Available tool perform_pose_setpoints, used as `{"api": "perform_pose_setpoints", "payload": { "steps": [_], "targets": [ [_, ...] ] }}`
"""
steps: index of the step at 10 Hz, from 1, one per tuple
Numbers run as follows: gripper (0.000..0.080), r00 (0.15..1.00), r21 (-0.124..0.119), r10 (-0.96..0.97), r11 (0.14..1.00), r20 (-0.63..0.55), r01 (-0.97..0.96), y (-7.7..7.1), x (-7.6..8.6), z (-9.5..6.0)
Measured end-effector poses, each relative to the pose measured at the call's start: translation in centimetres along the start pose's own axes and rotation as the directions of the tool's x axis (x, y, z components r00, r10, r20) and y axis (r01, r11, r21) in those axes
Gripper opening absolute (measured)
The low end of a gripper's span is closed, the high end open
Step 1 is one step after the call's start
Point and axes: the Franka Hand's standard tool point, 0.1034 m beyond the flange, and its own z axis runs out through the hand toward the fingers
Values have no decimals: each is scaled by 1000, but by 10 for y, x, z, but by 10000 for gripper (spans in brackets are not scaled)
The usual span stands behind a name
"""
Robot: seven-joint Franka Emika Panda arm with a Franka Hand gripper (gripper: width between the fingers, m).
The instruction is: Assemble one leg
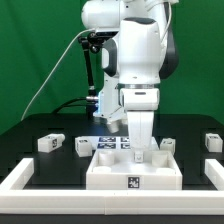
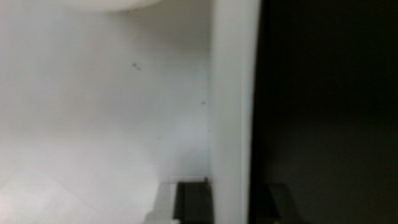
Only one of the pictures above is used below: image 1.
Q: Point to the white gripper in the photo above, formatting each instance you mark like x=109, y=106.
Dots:
x=140, y=105

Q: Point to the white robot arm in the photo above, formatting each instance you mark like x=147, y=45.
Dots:
x=137, y=52

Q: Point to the white fiducial marker sheet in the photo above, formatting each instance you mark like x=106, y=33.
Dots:
x=109, y=142

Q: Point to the grey mounted camera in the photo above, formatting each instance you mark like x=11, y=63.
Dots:
x=106, y=33

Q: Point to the white U-shaped obstacle fence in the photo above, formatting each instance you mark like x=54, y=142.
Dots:
x=15, y=199

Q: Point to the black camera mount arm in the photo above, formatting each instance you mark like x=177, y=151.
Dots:
x=89, y=48

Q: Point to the white square table top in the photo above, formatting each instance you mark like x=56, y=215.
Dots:
x=117, y=170

